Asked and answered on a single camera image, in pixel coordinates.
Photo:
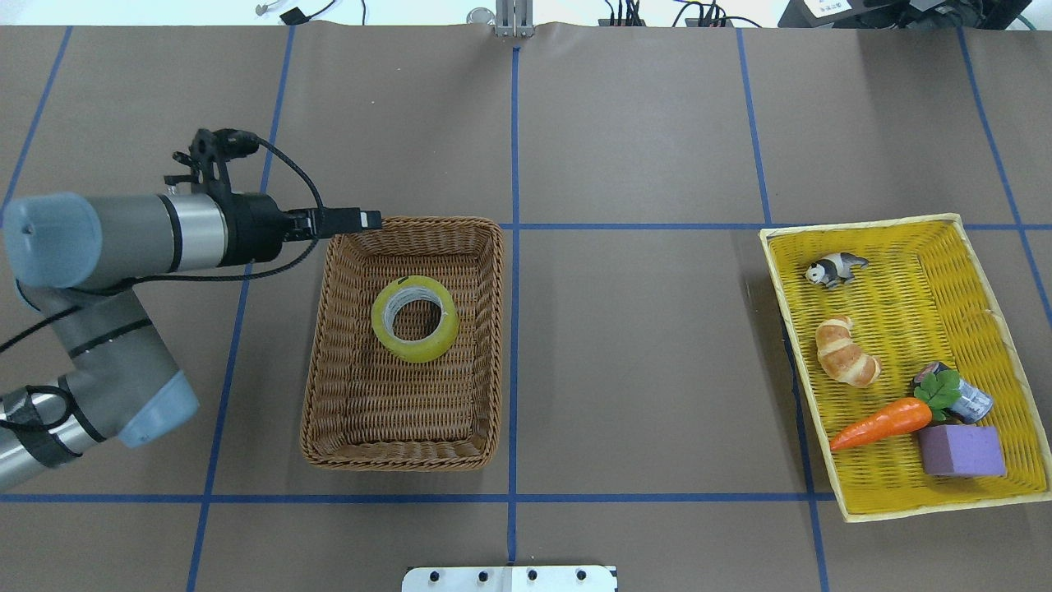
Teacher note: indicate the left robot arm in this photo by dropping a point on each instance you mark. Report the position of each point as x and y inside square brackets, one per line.
[76, 260]

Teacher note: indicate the yellow woven tray basket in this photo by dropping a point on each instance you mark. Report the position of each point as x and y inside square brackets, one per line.
[924, 297]

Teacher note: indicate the aluminium frame post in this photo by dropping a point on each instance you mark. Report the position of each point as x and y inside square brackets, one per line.
[514, 18]

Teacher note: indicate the round metal puck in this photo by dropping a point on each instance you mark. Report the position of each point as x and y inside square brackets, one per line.
[481, 15]

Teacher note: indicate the toy panda figurine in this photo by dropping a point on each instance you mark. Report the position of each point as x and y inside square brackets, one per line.
[834, 269]

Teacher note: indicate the yellow clear tape roll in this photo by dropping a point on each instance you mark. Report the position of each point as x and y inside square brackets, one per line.
[399, 294]

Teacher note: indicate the black power strip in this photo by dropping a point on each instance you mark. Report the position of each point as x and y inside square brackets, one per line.
[716, 20]

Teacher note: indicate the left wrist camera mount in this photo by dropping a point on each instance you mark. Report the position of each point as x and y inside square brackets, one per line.
[206, 160]

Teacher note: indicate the orange toy carrot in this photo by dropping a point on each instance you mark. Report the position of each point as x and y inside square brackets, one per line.
[901, 417]

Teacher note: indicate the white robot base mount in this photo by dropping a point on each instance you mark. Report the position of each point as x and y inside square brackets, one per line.
[513, 578]

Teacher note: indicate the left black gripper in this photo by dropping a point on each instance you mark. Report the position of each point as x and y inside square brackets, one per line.
[255, 225]

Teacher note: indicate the toy croissant bread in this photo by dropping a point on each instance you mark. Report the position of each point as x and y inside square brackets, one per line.
[842, 359]

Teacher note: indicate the purple foam block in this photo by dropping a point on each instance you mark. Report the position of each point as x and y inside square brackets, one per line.
[962, 452]

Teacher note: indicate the brown wicker basket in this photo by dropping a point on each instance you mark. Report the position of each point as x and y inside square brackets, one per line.
[366, 409]

